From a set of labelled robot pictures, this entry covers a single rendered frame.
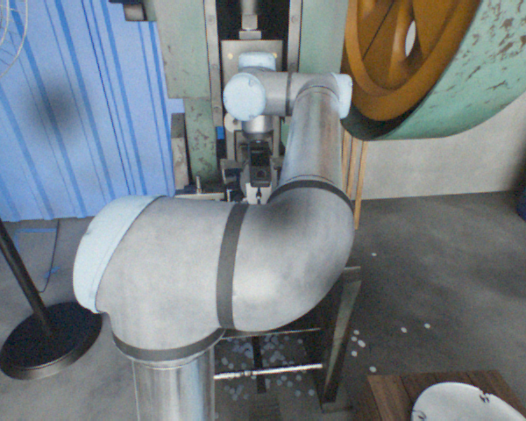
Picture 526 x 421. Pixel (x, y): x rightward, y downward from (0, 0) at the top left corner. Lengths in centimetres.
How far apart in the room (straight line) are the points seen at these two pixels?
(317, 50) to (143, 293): 65
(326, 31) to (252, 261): 63
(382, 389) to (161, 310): 85
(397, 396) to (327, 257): 82
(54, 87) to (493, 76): 203
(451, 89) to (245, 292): 55
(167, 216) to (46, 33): 195
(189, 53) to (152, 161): 151
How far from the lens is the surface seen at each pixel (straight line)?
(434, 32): 84
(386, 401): 105
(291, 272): 26
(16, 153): 246
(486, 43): 66
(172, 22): 77
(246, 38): 86
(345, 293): 94
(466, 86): 71
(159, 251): 27
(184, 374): 36
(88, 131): 222
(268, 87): 60
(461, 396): 109
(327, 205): 30
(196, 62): 78
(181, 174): 125
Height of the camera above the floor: 123
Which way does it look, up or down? 32 degrees down
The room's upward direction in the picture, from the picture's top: straight up
